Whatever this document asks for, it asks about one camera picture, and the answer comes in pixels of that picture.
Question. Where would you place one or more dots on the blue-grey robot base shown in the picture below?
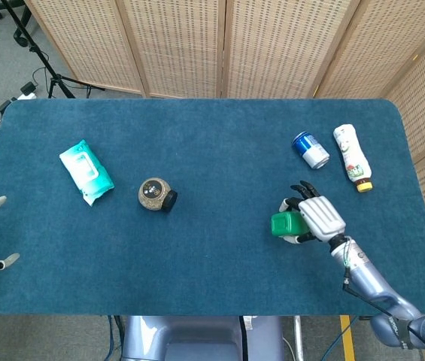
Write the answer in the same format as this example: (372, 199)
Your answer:
(197, 338)

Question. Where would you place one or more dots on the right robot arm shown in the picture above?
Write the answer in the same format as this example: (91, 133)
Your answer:
(366, 274)

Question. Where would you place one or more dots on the round jar black lid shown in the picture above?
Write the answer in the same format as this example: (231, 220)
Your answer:
(153, 195)

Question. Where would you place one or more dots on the black tripod stand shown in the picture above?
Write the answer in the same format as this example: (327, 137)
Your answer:
(57, 79)

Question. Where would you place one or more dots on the teal wet wipes pack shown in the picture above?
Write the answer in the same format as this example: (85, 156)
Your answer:
(84, 169)

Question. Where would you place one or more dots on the blue table cloth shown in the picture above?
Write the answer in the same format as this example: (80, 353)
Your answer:
(212, 263)

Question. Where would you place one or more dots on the black power adapter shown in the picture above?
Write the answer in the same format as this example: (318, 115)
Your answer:
(28, 88)

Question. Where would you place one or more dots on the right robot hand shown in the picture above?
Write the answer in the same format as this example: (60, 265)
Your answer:
(321, 218)

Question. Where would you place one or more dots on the metal table leg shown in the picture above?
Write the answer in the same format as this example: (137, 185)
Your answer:
(298, 338)

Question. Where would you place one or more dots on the white squeeze sauce bottle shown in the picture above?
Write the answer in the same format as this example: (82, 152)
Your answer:
(351, 158)

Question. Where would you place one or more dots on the blue white drink can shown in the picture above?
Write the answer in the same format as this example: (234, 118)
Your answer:
(311, 150)

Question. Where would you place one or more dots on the wicker folding screen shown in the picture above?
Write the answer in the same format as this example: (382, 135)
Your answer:
(182, 45)

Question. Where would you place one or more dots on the green tub yellow lid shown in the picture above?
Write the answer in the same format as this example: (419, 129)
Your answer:
(287, 223)

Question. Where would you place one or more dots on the white power strip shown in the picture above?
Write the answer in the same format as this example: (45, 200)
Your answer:
(26, 96)

